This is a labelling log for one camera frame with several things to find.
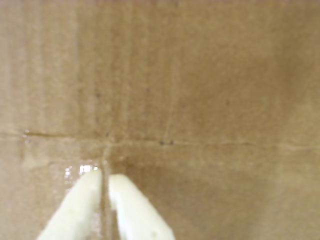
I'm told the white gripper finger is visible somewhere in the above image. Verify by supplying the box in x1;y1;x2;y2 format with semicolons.
36;169;104;240
108;174;176;240

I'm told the clear packing tape strip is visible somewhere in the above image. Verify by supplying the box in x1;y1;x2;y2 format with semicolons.
21;128;111;191

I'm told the large brown cardboard sheet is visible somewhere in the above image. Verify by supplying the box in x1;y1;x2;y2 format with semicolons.
0;0;320;240

